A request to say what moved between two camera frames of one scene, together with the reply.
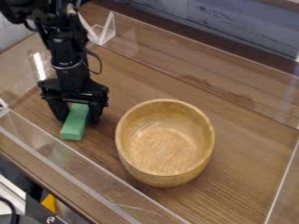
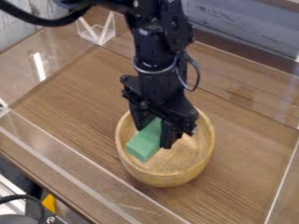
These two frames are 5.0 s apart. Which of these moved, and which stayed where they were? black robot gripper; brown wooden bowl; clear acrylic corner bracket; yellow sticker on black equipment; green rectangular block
Moved: green rectangular block; black robot gripper
Stayed: brown wooden bowl; clear acrylic corner bracket; yellow sticker on black equipment
